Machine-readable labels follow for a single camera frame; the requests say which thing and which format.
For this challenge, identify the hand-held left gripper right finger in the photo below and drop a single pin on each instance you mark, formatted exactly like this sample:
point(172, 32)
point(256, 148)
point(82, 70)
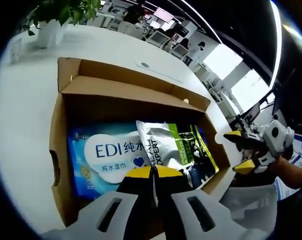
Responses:
point(215, 225)

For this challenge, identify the pink wall screen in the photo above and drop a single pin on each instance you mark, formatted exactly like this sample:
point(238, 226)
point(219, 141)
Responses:
point(163, 14)

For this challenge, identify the curved ceiling light strip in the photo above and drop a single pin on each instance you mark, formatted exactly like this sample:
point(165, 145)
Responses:
point(278, 37)

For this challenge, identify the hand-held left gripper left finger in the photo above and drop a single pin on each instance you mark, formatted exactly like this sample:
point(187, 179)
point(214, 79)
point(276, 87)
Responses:
point(90, 225)

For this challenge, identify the brown cardboard shoe box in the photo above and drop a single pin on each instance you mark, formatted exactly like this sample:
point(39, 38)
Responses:
point(130, 92)

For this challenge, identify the potted green plant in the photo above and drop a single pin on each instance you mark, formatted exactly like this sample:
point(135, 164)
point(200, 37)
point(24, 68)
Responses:
point(48, 32)

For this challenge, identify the silver green pouch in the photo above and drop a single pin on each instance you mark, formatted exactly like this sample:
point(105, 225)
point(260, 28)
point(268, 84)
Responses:
point(165, 142)

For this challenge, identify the blue wet wipes soft item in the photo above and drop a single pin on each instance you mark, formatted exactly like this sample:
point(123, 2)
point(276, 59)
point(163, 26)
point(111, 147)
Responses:
point(105, 150)

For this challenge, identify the white table socket strip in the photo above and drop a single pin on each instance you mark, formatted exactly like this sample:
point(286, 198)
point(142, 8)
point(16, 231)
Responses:
point(145, 65)

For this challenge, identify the white office chair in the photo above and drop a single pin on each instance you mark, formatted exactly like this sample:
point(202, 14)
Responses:
point(180, 52)
point(158, 40)

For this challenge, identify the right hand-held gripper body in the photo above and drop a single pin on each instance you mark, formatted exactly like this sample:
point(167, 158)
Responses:
point(278, 142)

